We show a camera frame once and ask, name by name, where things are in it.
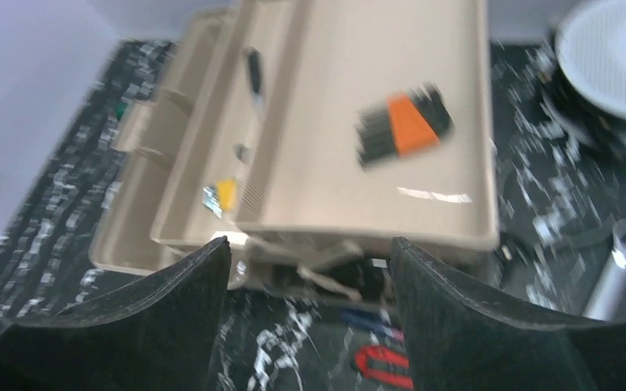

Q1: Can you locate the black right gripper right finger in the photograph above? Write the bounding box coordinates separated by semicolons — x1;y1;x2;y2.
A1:
389;237;626;390

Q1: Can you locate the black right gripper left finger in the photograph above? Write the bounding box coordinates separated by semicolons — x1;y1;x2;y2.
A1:
0;237;231;390

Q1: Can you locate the blue red screwdriver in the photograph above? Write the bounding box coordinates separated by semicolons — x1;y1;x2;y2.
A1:
339;309;404;342

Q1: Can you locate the red black utility knife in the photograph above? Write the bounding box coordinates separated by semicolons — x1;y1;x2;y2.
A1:
352;345;414;390

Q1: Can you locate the yellow small hex key set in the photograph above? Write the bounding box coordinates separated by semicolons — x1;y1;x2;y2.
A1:
202;178;238;218

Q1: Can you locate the black orange hex key set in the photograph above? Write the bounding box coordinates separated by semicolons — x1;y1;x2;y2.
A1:
356;83;453;168

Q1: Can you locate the translucent brown tool box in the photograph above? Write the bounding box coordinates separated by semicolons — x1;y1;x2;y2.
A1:
90;1;499;299

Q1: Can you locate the black handled silver tool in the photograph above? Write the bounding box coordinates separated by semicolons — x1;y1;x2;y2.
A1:
244;47;264;115

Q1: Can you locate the silver combination wrench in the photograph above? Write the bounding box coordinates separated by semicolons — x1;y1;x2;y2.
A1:
582;219;626;322

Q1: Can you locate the grey filament spool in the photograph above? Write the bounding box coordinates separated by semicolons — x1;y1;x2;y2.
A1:
541;1;626;160

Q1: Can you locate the green handled screwdriver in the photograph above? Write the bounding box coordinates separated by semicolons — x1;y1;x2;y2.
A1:
112;101;129;121

